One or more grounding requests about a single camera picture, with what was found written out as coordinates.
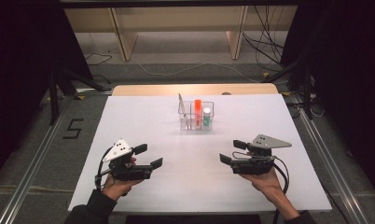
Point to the short aluminium floor rail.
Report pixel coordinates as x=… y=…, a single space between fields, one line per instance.
x=92 y=90

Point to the person's right hand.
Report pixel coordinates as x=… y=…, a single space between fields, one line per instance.
x=266 y=183

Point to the person's left hand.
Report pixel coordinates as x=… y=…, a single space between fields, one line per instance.
x=117 y=188

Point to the white green glue stick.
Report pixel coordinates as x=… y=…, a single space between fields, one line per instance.
x=207 y=116

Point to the white table cover board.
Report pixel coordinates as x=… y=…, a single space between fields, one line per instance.
x=182 y=174

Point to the clear ballpoint pen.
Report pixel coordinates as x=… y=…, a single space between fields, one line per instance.
x=182 y=107

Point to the light wooden bench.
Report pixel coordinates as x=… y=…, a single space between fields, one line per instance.
x=126 y=37

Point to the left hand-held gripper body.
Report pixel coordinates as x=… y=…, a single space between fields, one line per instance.
x=118 y=151

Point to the dark curtain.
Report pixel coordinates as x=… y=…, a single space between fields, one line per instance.
x=17 y=62
x=350 y=77

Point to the orange highlighter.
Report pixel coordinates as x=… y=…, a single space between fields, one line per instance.
x=197 y=109

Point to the light wooden table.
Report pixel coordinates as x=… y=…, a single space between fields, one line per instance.
x=160 y=90

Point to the clear plastic desk organizer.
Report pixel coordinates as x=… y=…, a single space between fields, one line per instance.
x=196 y=123

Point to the black tripod stand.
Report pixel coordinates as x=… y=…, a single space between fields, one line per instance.
x=307 y=93
x=53 y=99

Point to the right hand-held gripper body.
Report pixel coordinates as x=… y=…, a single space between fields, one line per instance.
x=268 y=141

